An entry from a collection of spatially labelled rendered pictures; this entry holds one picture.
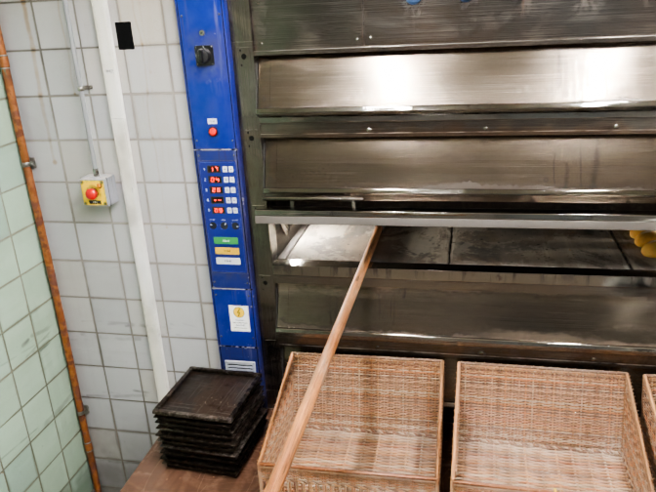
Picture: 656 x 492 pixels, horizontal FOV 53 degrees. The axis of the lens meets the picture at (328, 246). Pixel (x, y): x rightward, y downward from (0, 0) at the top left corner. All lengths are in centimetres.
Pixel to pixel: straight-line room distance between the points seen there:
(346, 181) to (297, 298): 49
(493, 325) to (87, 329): 155
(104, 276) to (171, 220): 38
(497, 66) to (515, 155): 27
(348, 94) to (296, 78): 18
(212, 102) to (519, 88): 95
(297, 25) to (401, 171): 55
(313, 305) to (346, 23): 96
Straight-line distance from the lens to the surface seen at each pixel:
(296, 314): 237
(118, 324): 269
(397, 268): 224
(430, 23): 207
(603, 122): 212
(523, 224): 201
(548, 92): 206
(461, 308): 229
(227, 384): 238
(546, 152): 213
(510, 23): 206
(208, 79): 219
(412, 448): 238
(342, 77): 211
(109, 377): 284
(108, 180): 241
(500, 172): 211
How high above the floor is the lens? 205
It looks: 21 degrees down
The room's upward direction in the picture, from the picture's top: 3 degrees counter-clockwise
